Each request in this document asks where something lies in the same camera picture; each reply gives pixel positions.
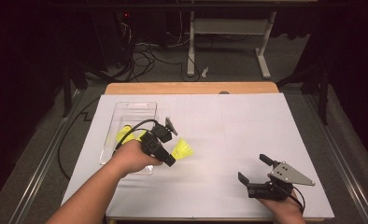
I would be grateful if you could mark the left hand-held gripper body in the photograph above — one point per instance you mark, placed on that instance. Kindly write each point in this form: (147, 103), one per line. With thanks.
(160, 132)

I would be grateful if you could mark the clear plastic box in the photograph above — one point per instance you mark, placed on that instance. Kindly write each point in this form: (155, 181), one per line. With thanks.
(135, 112)

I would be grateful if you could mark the metal rail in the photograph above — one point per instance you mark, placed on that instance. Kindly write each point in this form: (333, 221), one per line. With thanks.
(344, 161)
(42, 174)

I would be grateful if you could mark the black metal stand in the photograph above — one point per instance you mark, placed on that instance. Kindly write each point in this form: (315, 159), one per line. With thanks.
(67, 90)
(322, 93)

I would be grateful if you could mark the black computer tower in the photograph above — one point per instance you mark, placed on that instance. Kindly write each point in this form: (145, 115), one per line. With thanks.
(110, 37)

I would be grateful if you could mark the person's right hand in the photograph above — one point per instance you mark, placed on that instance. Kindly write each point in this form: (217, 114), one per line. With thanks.
(286, 211)

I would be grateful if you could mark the white metal stand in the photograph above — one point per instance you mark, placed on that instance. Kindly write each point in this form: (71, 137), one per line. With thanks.
(232, 26)

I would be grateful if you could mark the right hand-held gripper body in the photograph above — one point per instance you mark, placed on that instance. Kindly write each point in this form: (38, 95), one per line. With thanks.
(285, 175)

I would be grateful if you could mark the person's left hand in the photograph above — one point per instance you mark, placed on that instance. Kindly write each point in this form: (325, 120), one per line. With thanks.
(132, 158)

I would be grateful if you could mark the small white plastic piece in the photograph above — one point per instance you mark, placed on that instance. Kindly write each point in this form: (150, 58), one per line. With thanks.
(205, 72)

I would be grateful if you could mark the yellow plastic shuttlecock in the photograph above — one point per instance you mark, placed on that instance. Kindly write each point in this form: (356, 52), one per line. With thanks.
(182, 150)
(141, 135)
(123, 134)

